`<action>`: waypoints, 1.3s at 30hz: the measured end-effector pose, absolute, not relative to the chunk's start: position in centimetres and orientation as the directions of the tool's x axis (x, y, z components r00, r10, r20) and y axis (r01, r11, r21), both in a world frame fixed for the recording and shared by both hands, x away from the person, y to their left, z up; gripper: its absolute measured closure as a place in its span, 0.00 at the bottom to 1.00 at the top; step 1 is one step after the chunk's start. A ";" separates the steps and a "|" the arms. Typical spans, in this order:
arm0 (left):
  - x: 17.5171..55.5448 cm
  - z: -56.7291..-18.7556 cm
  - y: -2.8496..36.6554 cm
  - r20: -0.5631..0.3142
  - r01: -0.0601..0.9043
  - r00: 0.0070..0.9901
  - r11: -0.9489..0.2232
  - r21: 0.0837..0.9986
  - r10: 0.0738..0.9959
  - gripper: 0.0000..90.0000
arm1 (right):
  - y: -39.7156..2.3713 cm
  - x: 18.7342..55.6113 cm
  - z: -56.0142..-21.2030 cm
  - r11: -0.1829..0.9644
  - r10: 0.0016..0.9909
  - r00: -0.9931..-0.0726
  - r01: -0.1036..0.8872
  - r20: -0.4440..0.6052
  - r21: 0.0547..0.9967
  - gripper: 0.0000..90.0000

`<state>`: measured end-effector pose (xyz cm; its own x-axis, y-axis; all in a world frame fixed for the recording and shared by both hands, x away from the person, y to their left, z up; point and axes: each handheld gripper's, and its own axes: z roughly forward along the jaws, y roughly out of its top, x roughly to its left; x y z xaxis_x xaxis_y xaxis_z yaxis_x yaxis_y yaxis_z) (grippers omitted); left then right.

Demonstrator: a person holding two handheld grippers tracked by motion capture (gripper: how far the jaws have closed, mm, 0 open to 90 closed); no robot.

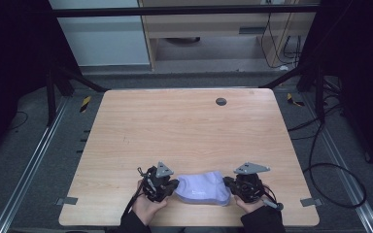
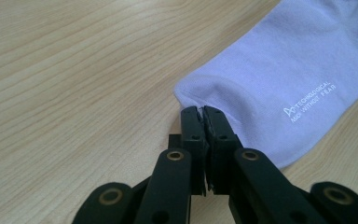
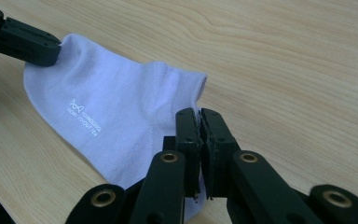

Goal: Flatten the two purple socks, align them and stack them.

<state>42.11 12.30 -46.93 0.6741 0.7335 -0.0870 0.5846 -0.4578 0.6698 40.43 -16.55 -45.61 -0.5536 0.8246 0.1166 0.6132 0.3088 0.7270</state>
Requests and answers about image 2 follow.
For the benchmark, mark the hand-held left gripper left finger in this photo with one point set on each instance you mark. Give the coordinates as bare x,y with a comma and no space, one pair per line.
174,180

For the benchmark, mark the light purple sock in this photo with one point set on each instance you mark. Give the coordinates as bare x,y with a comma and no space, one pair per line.
279,77

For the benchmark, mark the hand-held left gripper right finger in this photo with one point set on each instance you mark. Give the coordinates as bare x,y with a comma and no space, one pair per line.
245,180

